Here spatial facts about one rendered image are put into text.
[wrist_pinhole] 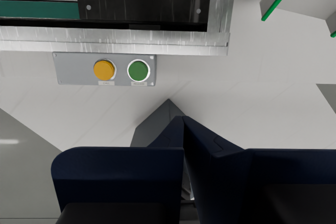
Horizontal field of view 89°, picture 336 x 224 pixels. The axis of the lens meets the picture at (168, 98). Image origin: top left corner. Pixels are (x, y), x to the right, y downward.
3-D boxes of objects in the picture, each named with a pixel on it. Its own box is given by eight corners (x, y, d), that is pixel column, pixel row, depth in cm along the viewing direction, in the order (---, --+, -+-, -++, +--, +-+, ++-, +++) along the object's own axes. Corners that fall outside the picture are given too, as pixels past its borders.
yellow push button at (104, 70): (116, 78, 37) (114, 80, 35) (98, 78, 37) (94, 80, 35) (115, 60, 36) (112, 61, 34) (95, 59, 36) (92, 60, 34)
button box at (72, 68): (156, 80, 43) (155, 87, 37) (71, 78, 42) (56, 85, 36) (156, 51, 41) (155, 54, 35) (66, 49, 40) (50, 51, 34)
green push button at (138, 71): (148, 79, 37) (147, 81, 36) (130, 78, 37) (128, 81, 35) (148, 60, 36) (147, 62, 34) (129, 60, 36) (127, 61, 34)
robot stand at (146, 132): (167, 155, 55) (168, 215, 37) (135, 127, 52) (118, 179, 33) (199, 128, 52) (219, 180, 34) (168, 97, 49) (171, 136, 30)
